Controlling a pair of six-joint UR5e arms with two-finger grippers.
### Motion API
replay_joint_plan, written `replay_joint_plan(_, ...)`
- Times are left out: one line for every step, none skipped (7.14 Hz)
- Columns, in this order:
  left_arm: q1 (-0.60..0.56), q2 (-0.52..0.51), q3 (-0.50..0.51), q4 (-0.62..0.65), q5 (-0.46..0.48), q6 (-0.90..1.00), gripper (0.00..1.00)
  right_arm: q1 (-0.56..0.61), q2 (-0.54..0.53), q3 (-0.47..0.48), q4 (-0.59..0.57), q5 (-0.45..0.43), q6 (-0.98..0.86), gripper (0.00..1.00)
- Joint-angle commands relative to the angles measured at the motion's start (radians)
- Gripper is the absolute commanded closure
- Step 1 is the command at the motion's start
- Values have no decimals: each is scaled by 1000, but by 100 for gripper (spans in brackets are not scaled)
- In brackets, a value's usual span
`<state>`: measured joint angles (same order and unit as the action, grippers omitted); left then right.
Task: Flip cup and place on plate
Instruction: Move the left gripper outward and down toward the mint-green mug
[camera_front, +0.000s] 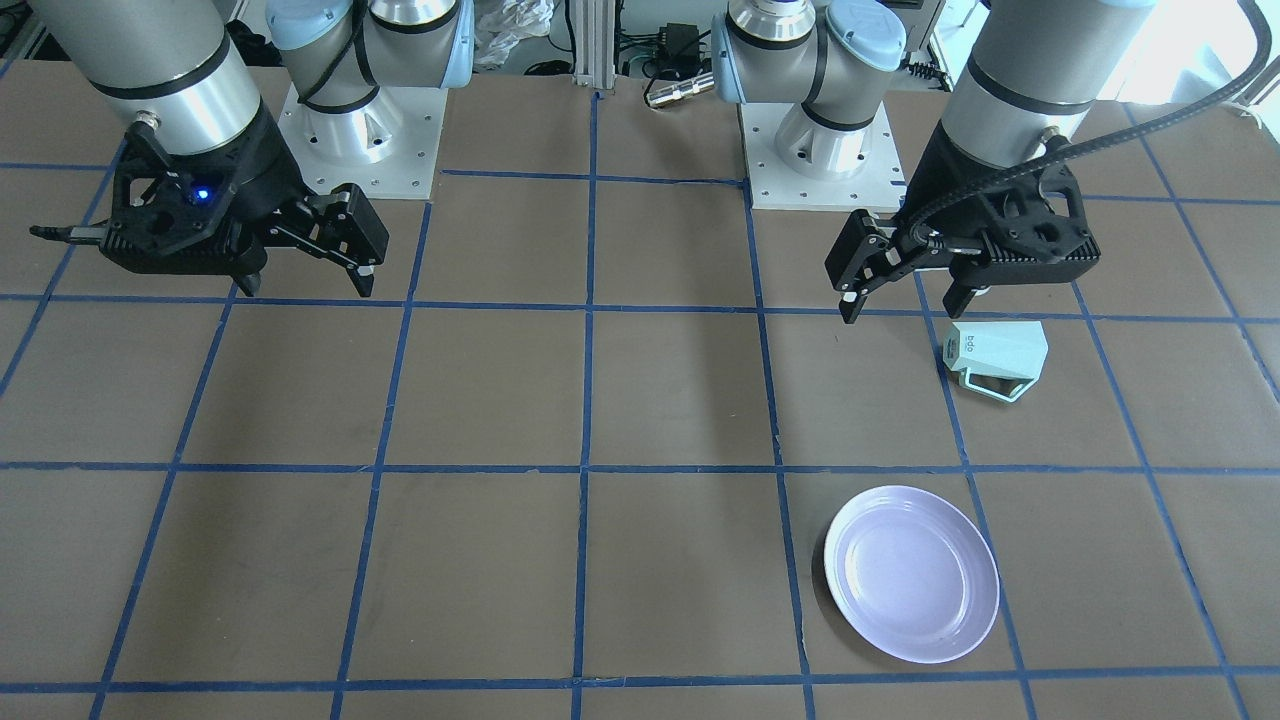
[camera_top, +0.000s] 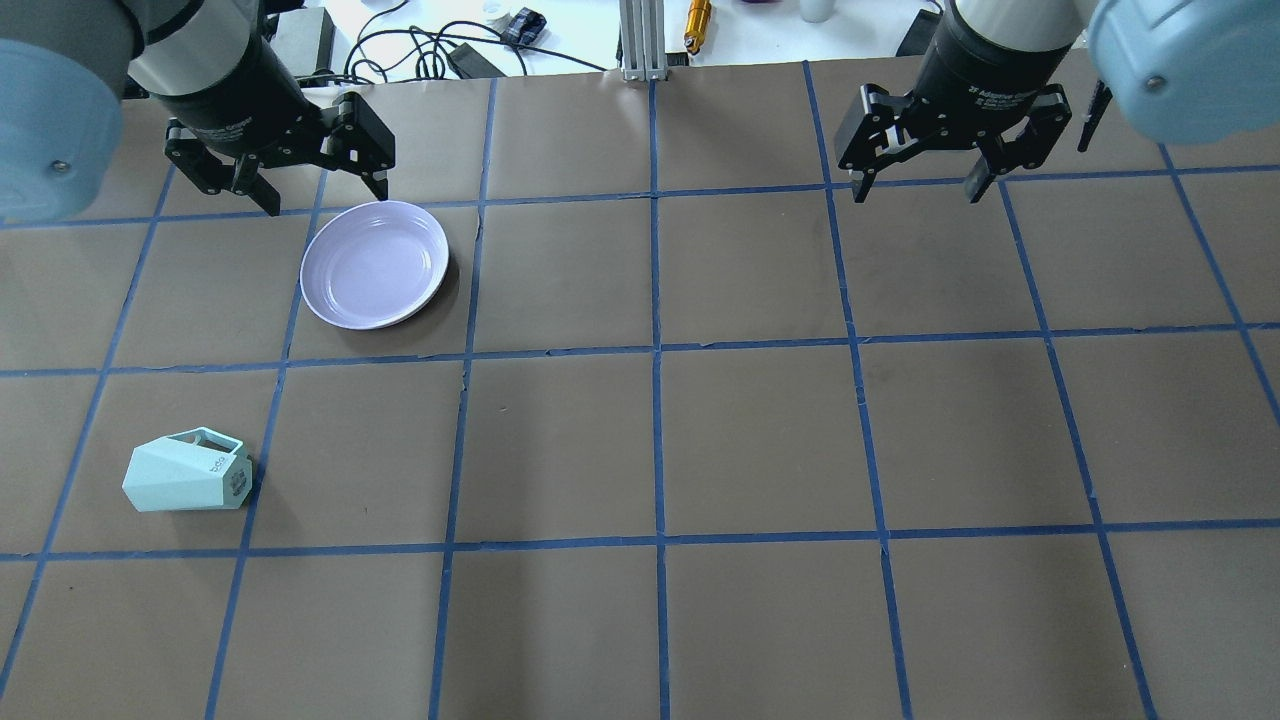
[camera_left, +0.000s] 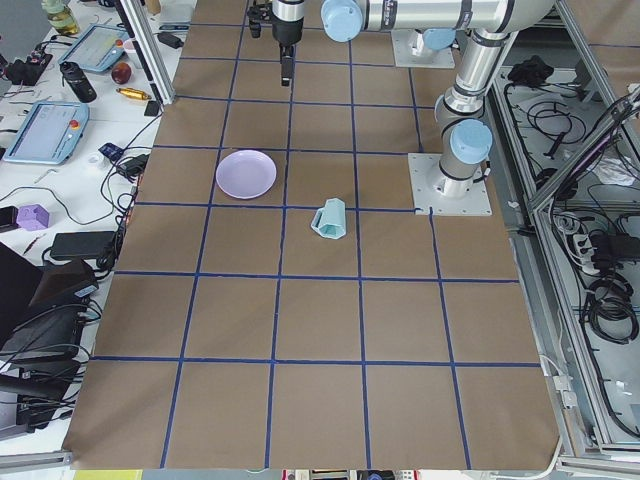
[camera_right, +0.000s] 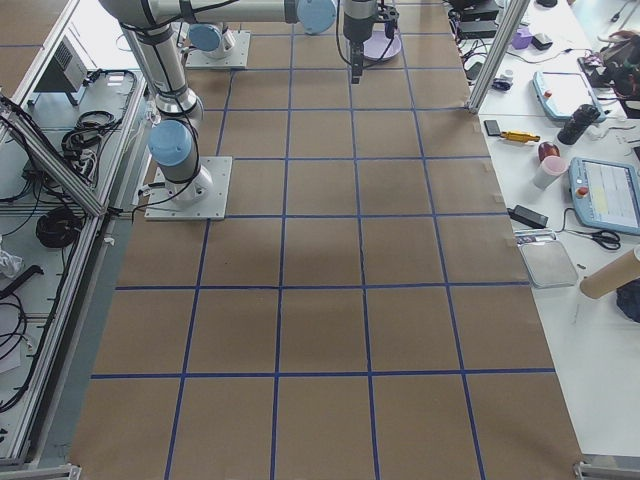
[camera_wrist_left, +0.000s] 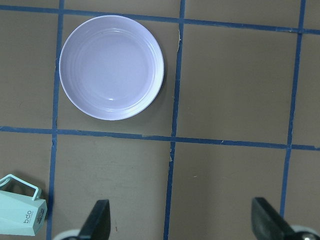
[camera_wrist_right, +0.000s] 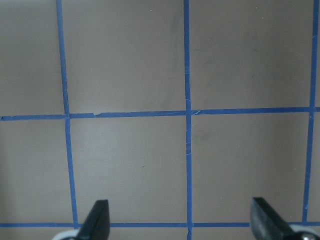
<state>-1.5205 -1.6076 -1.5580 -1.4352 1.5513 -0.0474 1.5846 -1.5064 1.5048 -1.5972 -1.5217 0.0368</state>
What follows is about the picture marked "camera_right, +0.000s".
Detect silver metal tray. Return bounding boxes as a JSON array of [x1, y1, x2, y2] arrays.
[[514, 229, 578, 289]]

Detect black scissors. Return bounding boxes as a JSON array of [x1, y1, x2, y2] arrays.
[[573, 230, 621, 251]]

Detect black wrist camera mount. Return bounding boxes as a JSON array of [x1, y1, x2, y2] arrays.
[[374, 1, 399, 40]]

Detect upper teach pendant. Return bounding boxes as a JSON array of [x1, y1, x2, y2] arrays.
[[532, 71, 606, 123]]

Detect black bottle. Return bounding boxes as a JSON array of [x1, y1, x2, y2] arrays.
[[557, 104, 600, 145]]

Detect black power adapter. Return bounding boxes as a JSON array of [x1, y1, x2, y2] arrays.
[[507, 205, 548, 229]]

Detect lower teach pendant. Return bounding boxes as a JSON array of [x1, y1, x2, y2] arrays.
[[568, 157, 639, 236]]

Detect grey control box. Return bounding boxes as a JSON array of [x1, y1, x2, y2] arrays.
[[34, 37, 88, 106]]

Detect white cup pink lid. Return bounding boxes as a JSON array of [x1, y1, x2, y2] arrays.
[[532, 155, 569, 190]]

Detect lavender plate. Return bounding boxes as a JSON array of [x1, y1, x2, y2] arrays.
[[364, 30, 402, 62]]

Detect cardboard tube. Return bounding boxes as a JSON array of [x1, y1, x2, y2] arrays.
[[579, 246, 640, 299]]

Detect coiled black cable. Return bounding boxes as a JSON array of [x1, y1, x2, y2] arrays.
[[35, 204, 84, 250]]

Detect aluminium frame post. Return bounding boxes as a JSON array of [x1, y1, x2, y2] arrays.
[[466, 0, 530, 114]]

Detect teach pendant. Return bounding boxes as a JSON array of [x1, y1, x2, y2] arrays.
[[532, 71, 606, 123], [568, 157, 639, 236]]

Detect small black phone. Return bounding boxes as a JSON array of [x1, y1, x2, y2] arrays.
[[483, 119, 502, 137]]

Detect diagonal aluminium frame beam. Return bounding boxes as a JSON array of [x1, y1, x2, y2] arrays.
[[1, 95, 107, 217]]

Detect purple box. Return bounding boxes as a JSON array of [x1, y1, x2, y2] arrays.
[[511, 26, 532, 50]]

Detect yellow black tool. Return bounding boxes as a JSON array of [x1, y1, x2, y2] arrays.
[[500, 131, 541, 143]]

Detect dark red cup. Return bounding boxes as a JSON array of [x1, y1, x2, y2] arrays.
[[537, 141, 560, 162]]

